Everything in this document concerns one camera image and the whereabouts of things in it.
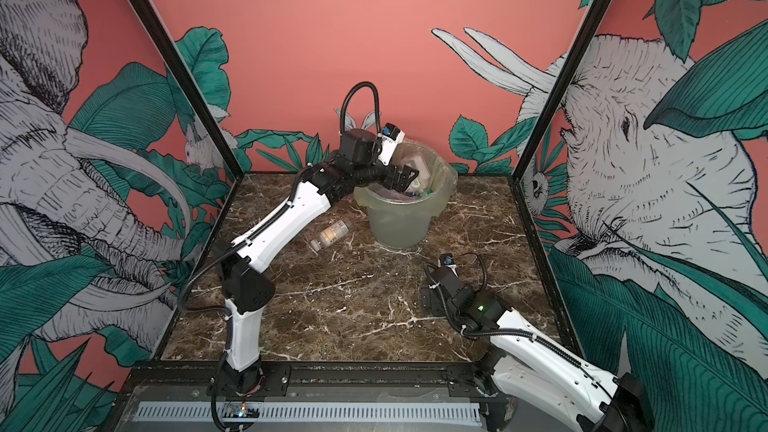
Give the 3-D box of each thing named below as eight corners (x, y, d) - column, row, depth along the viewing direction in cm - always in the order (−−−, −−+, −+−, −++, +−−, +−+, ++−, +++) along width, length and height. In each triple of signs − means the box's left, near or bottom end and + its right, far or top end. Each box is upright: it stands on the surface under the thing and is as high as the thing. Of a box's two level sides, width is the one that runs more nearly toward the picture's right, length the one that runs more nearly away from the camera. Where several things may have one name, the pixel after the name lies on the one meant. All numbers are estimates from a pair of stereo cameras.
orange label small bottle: (317, 254, 99) (314, 246, 95) (311, 247, 101) (308, 238, 97) (349, 234, 104) (348, 225, 100) (343, 227, 106) (341, 218, 102)
